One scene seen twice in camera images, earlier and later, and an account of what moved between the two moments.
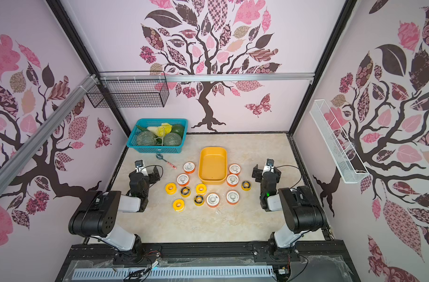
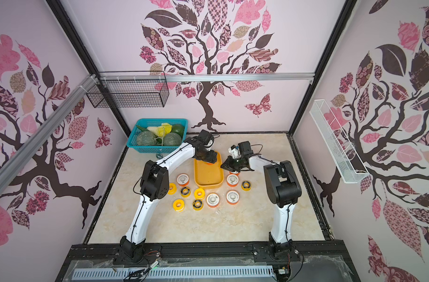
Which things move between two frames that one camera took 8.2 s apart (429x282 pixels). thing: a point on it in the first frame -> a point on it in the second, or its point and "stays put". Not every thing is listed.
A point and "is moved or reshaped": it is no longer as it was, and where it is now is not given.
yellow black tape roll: x=185 y=191 stays put
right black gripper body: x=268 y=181 -> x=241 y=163
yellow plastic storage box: x=213 y=165 is moved or reshaped
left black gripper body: x=150 y=180 -> x=205 y=155
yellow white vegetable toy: x=162 y=130 stays put
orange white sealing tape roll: x=183 y=180 stays put
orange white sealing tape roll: x=234 y=168 stays put
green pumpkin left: x=146 y=138 stays put
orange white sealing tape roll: x=213 y=200 stays put
